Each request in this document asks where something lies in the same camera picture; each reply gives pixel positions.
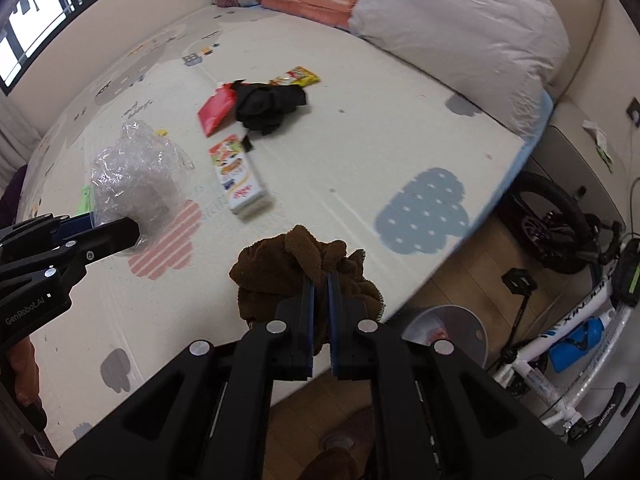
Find beige bedside cabinet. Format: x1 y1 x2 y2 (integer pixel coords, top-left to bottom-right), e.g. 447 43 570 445
525 98 629 228

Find red slipper foot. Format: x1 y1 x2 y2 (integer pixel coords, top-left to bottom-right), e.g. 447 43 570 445
318 405 375 463

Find patterned play mat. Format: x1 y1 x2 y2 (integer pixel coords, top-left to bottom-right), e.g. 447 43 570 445
18 8 535 452

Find white bicycle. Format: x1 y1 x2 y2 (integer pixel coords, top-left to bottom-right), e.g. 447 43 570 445
491 171 639 454

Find black crumpled cloth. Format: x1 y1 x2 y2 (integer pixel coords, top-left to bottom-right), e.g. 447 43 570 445
231 80 307 136

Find person's left hand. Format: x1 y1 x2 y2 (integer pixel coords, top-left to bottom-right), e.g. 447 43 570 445
8 338 47 431

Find white plastic-wrapped duvet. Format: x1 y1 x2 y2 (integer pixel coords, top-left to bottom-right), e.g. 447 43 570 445
348 0 570 136

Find yellow snack wrapper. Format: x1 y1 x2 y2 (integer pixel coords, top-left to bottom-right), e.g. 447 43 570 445
269 66 321 88

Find brown cloth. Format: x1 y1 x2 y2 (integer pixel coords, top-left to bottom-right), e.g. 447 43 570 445
229 226 384 323

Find red paper envelope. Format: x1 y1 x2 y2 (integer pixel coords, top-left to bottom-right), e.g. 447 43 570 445
198 84 238 138

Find grey round trash bin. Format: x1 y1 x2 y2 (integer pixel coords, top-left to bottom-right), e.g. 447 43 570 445
400 304 489 367

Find blue water bottle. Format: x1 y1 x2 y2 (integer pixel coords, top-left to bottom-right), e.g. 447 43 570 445
548 316 605 374

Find white snack box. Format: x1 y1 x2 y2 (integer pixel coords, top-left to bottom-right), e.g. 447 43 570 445
209 134 272 221

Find clear plastic wrap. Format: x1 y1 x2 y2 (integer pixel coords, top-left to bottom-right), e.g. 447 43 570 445
90 120 194 256

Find green plastic bag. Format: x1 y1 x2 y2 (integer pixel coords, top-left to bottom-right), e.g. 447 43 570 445
78 185 94 214

